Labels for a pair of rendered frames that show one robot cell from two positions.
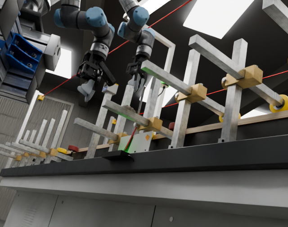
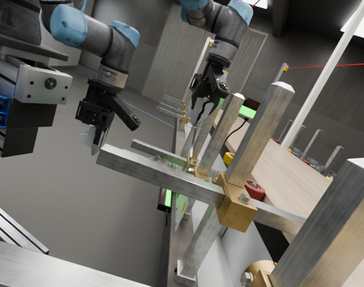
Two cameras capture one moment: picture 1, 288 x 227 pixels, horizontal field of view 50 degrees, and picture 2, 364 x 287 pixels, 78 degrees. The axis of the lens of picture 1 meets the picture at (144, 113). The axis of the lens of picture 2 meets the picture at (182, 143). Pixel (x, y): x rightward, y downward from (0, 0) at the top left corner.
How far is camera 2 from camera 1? 105 cm
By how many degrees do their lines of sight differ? 44
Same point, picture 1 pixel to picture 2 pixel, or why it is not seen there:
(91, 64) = (88, 106)
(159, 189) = not seen: outside the picture
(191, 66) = (252, 135)
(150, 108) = (207, 156)
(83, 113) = (276, 44)
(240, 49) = (343, 229)
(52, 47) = (20, 88)
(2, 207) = not seen: hidden behind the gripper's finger
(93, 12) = (55, 20)
